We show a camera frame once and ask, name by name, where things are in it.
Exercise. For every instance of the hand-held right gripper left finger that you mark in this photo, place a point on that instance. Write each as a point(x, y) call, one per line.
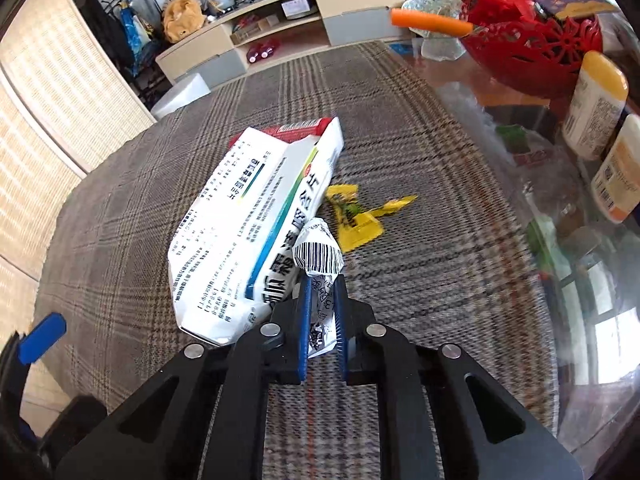
point(304, 332)

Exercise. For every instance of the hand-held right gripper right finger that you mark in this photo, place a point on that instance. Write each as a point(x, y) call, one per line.
point(341, 332)

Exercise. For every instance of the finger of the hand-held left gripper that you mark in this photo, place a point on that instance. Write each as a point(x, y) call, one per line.
point(42, 337)

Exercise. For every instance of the barcode paper wrapper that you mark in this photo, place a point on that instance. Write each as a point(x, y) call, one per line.
point(316, 255)

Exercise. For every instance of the yellow plastic wrapper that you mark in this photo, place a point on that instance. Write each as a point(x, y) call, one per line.
point(357, 227)

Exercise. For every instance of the white medicine box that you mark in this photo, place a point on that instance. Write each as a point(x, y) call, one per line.
point(225, 240)

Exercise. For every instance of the grey plaid tablecloth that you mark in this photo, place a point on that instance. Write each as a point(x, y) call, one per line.
point(425, 285)

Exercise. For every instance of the red white flat box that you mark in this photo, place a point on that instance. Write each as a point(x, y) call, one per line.
point(300, 129)

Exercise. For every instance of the rattan folding screen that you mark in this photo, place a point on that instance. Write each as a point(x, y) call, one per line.
point(45, 85)

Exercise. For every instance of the cardboard box with red print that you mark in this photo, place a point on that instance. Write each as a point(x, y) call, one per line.
point(255, 27)

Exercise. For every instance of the beige grey television cabinet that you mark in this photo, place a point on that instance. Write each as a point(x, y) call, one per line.
point(350, 22)

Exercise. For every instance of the short white yellow bottle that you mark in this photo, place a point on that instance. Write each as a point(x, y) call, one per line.
point(617, 175)

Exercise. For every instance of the black coat rack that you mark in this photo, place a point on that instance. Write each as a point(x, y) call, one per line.
point(105, 25)

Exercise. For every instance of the small white device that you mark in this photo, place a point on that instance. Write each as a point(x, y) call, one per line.
point(297, 7)

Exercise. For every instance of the red cutout basket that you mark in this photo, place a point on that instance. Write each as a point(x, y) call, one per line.
point(530, 55)

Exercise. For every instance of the yellow plush toy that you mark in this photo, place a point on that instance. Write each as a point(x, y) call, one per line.
point(182, 17)

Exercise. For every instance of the tall white yellow bottle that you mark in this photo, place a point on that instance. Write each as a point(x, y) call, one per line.
point(595, 105)

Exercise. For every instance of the floral cloth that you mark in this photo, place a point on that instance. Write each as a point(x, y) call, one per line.
point(435, 2)

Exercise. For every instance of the dark blue box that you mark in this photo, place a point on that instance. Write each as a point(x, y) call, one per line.
point(570, 2)

